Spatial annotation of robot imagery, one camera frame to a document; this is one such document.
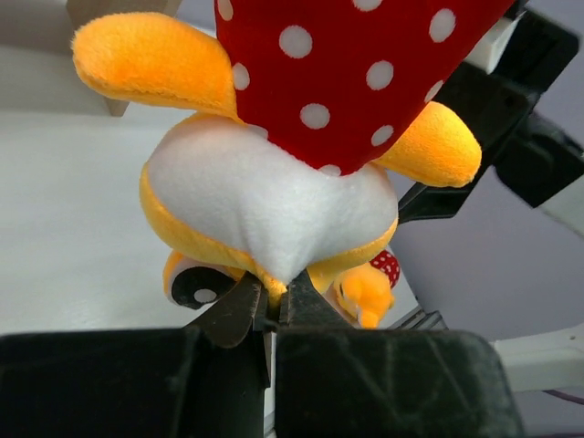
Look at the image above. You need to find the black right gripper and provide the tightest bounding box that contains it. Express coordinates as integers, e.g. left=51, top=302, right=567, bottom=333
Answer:
left=397, top=9, right=583, bottom=224

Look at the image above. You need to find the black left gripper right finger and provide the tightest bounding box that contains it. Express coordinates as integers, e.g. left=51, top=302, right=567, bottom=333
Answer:
left=275, top=273, right=525, bottom=437

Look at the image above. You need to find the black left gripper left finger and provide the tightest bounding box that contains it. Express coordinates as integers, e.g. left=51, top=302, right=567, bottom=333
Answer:
left=1, top=275, right=269, bottom=437

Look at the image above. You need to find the orange plush toy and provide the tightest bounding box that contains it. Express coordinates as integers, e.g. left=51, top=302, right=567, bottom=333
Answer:
left=70, top=0, right=516, bottom=307

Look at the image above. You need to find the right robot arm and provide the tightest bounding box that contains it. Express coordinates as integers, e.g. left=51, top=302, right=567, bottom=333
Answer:
left=400, top=2, right=583, bottom=391

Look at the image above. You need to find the wooden shelf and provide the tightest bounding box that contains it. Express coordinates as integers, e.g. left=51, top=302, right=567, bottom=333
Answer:
left=67, top=0, right=181, bottom=117

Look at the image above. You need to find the orange plush toy face down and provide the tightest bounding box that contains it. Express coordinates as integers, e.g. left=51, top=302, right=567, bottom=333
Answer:
left=328, top=249, right=401, bottom=329

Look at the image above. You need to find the aluminium rail base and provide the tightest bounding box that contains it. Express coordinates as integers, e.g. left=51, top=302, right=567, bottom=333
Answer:
left=393, top=309, right=447, bottom=330

